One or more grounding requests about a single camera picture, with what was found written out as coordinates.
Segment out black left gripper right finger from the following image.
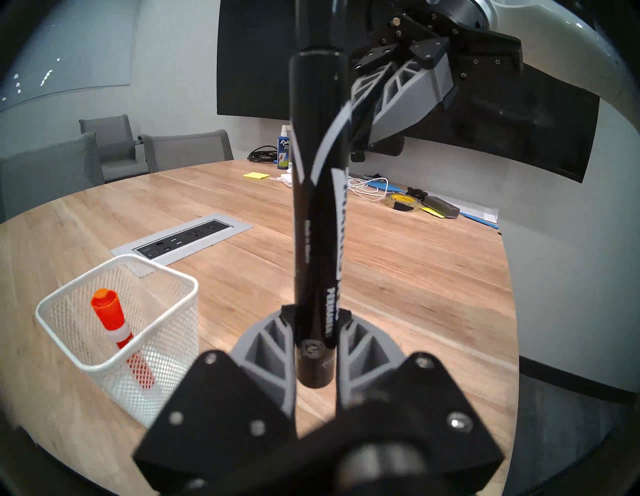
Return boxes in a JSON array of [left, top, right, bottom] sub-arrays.
[[335, 309, 506, 482]]

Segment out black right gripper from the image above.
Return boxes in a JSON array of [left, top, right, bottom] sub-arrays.
[[350, 0, 526, 153]]

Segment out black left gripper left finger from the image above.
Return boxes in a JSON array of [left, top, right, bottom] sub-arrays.
[[131, 305, 299, 478]]

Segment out black permanent marker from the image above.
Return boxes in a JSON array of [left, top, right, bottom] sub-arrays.
[[289, 0, 351, 390]]

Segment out orange white dry-erase marker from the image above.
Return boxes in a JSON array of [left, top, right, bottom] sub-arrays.
[[90, 288, 156, 391]]

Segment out white mesh pen holder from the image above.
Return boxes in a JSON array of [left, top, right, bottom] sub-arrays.
[[35, 254, 201, 430]]

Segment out black video sound bar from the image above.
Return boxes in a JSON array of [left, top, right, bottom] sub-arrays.
[[350, 135, 406, 163]]

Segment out yellow black tape roll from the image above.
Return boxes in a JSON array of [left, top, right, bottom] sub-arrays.
[[384, 192, 424, 214]]

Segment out yellow grey block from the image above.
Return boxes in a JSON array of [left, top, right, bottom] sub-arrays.
[[420, 196, 461, 220]]

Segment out whiteboard cleaner spray bottle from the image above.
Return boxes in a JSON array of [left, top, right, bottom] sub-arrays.
[[276, 125, 293, 171]]

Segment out blue plastic stick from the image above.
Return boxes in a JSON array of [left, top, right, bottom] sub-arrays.
[[459, 212, 500, 230]]

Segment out grey table power outlet panel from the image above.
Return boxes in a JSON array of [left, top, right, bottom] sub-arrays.
[[110, 212, 254, 267]]

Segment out grey armrest swivel chair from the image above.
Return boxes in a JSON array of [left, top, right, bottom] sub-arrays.
[[79, 114, 151, 184]]

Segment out white charger with cable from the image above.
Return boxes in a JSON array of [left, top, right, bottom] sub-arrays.
[[280, 172, 392, 203]]

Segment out black coiled cable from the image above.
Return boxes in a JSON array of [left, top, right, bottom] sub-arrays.
[[247, 145, 279, 165]]

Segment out large black wall screen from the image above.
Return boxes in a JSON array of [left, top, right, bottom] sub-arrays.
[[216, 0, 601, 184]]

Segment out wall mounted glass whiteboard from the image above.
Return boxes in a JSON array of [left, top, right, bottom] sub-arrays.
[[0, 0, 142, 112]]

